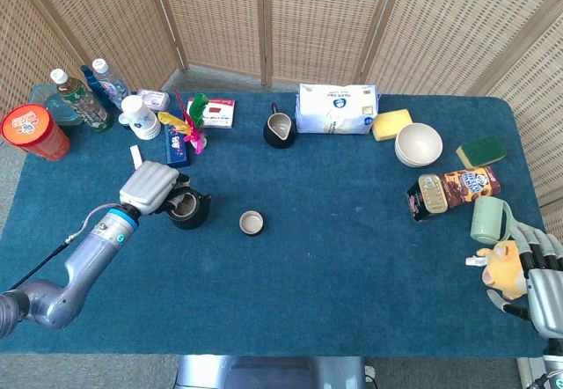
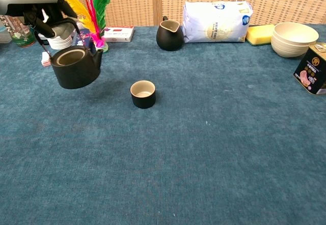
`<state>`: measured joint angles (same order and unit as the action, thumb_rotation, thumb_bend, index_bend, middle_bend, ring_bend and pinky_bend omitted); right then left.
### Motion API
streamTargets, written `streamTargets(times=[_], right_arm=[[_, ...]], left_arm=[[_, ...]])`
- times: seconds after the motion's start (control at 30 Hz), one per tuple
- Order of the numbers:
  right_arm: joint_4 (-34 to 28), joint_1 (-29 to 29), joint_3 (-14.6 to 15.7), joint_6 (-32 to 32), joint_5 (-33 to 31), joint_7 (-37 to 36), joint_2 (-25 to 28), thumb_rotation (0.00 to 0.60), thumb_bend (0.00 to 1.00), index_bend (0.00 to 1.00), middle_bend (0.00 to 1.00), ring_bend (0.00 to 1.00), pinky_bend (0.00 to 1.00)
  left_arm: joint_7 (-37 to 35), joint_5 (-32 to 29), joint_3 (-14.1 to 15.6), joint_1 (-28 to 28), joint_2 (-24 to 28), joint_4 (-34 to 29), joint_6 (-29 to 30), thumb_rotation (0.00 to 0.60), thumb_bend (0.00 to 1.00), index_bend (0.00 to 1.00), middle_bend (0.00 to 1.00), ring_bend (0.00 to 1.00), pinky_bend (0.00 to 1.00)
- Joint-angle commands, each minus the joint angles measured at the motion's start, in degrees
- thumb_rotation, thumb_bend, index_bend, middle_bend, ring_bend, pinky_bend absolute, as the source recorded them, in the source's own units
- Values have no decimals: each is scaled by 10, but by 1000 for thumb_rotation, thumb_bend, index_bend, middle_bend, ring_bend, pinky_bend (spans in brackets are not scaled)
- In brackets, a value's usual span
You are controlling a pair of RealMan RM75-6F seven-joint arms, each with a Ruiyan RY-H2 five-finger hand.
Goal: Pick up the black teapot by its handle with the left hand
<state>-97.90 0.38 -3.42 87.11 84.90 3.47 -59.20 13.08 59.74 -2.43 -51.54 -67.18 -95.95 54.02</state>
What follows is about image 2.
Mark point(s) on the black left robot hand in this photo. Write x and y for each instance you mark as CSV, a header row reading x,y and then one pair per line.
x,y
54,12

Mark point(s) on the white pink small box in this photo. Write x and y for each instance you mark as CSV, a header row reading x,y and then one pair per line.
x,y
79,26

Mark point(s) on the small black white jar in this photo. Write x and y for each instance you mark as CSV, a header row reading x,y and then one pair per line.
x,y
45,42

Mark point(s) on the stack of flowered paper cups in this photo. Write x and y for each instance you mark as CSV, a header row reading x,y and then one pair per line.
x,y
62,43

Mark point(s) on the dark blue long box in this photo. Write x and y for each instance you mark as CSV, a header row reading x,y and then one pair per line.
x,y
85,40

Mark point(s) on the green label drink bottle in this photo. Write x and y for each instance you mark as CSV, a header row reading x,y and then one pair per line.
x,y
19,34

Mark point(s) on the colourful feather shuttlecock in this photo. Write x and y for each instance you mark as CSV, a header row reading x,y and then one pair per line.
x,y
100,6

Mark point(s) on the red white flat box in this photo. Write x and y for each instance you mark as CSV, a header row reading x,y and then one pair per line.
x,y
118,34

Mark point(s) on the black ceramic pitcher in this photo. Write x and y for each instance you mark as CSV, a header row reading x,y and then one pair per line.
x,y
169,40

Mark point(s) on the black ceramic tea cup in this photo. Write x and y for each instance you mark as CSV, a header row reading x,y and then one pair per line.
x,y
144,101

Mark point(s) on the white plastic bag package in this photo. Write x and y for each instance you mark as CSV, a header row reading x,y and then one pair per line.
x,y
216,24

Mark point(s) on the blue tablecloth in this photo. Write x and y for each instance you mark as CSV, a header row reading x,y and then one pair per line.
x,y
178,146

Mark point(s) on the yellow green sponge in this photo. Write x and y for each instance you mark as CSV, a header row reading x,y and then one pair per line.
x,y
258,34

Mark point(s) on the cream bowl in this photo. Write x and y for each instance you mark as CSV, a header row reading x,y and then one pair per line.
x,y
287,51
295,32

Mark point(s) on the black luncheon meat can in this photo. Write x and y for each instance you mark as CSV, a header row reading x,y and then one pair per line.
x,y
312,69

